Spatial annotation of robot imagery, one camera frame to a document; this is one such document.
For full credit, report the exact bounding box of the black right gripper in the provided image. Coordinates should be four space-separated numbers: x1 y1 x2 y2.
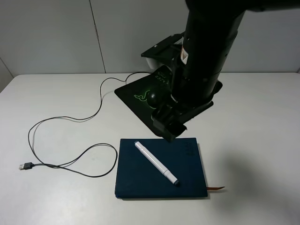
151 81 223 142

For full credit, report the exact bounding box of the white marker pen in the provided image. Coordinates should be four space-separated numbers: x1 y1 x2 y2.
135 141 180 187

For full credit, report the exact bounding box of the black computer mouse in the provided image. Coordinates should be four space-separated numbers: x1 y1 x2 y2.
147 86 171 109

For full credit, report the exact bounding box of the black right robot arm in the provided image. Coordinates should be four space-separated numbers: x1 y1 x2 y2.
151 0 300 142

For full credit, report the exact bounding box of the black green Razer mouse pad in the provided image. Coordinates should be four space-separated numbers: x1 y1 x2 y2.
114 66 172 137

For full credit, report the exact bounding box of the dark blue notebook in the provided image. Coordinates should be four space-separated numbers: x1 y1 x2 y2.
115 137 208 199

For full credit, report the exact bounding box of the red ribbon bookmark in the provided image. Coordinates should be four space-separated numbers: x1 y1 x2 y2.
206 186 225 192

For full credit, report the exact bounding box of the wrist camera box on gripper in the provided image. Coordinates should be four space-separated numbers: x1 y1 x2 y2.
141 32 185 70

